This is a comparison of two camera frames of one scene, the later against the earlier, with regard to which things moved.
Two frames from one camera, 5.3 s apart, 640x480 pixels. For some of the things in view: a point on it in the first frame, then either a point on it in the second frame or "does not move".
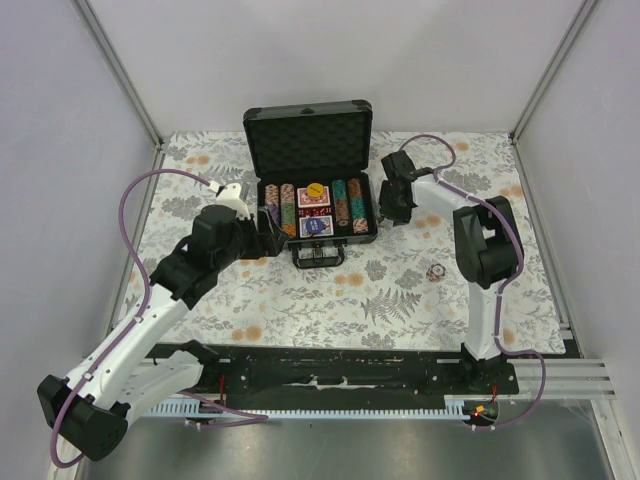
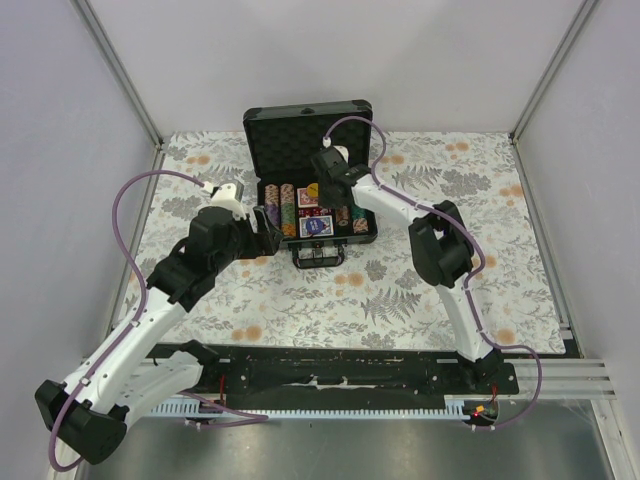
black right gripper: [400, 217] to [325, 202]
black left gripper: [268, 243] does not move
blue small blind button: [314, 225] does not move
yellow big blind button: [315, 190] does not move
